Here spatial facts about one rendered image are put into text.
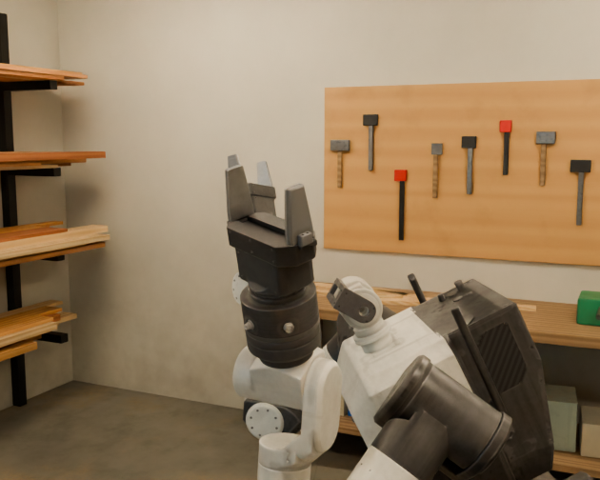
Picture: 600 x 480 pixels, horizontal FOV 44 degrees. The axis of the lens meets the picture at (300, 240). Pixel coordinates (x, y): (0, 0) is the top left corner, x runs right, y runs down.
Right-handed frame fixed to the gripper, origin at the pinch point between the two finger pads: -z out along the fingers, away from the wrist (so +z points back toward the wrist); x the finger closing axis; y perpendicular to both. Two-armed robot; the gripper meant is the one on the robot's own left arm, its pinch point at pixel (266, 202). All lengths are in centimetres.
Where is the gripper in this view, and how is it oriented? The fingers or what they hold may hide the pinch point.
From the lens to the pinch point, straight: 81.1
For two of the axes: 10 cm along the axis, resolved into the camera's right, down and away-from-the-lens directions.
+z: 1.1, 9.1, 4.0
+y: 7.7, -3.3, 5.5
